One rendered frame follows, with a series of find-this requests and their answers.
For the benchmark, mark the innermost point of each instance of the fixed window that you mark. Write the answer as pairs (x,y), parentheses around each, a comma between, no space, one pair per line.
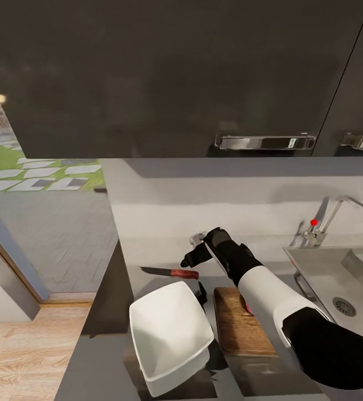
(57,229)

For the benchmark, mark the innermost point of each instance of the drop in sink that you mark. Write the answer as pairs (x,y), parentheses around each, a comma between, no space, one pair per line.
(334,273)

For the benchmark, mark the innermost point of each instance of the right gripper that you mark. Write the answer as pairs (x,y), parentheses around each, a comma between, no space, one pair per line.
(194,258)

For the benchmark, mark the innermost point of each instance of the cutting board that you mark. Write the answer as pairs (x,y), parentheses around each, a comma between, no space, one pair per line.
(239,330)

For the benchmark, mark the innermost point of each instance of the parer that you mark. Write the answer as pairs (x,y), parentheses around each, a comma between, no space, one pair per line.
(183,273)

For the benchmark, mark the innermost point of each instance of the bowl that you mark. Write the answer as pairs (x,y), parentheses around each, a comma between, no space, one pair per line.
(169,329)

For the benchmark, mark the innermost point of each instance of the cabinet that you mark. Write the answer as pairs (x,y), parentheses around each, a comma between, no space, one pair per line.
(94,79)

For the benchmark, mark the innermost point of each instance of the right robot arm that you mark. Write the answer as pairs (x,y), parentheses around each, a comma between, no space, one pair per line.
(303,336)

